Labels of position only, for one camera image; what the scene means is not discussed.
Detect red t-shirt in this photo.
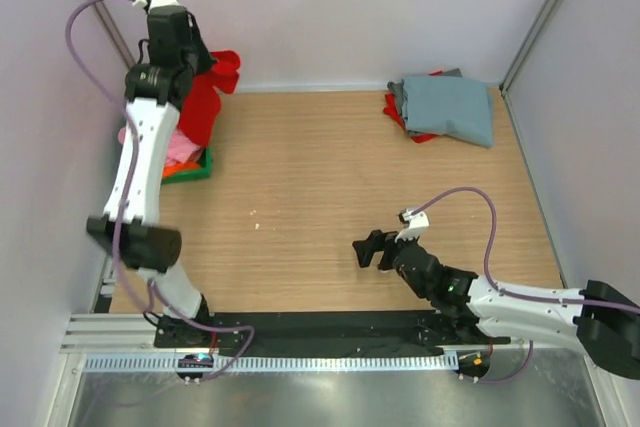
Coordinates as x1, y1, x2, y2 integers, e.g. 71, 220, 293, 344
178, 50, 241, 147
382, 81, 438, 144

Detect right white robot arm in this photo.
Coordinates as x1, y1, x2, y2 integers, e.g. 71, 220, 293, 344
352, 230, 639, 380

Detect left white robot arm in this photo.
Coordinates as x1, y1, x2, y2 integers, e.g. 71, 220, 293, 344
86, 3, 212, 347

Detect pink t-shirt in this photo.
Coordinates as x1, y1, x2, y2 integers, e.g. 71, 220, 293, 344
117, 126, 206, 168

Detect green plastic bin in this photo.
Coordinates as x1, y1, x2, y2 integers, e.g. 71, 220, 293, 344
161, 148, 213, 184

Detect orange t-shirt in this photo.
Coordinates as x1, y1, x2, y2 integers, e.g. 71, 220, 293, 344
162, 162, 201, 179

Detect folded red t-shirt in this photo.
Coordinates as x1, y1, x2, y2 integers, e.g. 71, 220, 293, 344
382, 81, 438, 144

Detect folded dark grey t-shirt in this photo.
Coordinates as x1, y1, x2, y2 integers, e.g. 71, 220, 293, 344
386, 69, 468, 139

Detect folded grey-blue t-shirt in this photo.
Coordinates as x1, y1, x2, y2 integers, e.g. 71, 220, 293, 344
401, 75, 494, 148

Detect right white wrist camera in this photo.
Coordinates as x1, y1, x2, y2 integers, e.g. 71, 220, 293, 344
395, 208, 430, 243

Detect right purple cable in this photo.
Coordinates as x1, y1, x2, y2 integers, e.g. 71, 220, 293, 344
409, 187, 640, 386

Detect purple cable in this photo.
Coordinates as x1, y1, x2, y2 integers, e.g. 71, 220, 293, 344
66, 0, 256, 407
409, 187, 640, 386

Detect left aluminium corner post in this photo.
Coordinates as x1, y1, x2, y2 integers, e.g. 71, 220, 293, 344
60, 0, 137, 68

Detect aluminium corner post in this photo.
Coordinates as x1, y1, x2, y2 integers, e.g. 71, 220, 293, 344
60, 0, 137, 68
499, 0, 563, 97

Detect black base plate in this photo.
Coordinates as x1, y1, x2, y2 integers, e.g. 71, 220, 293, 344
146, 310, 510, 358

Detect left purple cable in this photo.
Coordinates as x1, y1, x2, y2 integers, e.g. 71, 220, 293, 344
66, 0, 256, 407

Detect slotted cable duct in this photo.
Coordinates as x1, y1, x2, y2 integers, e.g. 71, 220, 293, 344
83, 351, 458, 374

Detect right aluminium corner post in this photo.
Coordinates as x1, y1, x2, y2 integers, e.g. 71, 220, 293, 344
499, 0, 563, 97

